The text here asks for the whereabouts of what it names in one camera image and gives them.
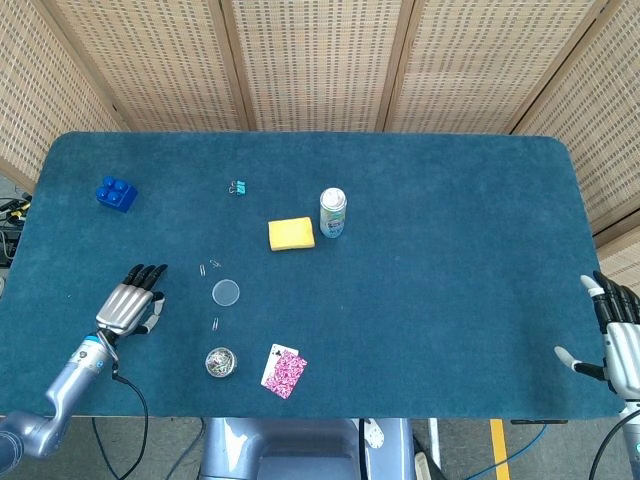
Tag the yellow sponge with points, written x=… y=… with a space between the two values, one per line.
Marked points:
x=291 y=234

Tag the white table leg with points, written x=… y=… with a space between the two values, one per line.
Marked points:
x=434 y=435

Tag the blue toy building brick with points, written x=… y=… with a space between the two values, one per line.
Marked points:
x=116 y=196

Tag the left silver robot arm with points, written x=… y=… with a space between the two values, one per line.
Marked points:
x=70 y=380

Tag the woven wicker screen panel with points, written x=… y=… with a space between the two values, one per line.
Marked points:
x=40 y=100
x=490 y=60
x=600 y=125
x=320 y=60
x=165 y=60

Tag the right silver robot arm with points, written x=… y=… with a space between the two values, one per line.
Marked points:
x=632 y=440

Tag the teal binder clip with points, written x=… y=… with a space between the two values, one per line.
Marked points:
x=240 y=188

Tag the five of clubs card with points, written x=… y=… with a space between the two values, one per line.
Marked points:
x=276 y=350

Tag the clear round plastic lid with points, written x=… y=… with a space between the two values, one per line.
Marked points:
x=225 y=292

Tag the blue felt table cover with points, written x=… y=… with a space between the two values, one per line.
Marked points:
x=400 y=300

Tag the clear jar of paper clips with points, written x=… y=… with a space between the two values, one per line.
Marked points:
x=221 y=361

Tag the black bracket under table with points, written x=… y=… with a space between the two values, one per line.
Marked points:
x=540 y=422

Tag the pink patterned playing card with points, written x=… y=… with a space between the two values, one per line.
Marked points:
x=286 y=374

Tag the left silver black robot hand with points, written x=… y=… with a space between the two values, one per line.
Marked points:
x=122 y=307

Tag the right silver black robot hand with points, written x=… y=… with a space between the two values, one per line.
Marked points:
x=622 y=350

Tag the tall printed drink can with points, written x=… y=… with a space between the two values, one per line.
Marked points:
x=333 y=215

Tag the silver blue robot torso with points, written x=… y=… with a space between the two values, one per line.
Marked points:
x=300 y=450

